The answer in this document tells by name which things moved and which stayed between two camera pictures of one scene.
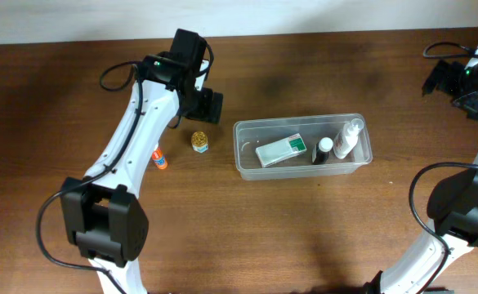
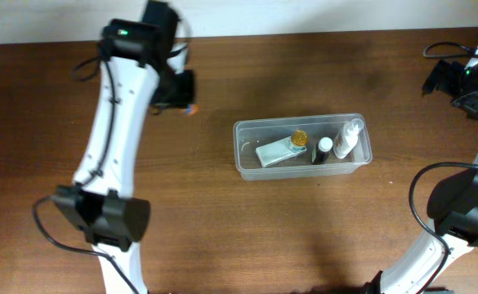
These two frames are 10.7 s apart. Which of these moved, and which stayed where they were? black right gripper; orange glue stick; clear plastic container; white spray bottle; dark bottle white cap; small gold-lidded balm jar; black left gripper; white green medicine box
Moved: small gold-lidded balm jar; orange glue stick; black left gripper
Stayed: white green medicine box; white spray bottle; black right gripper; clear plastic container; dark bottle white cap
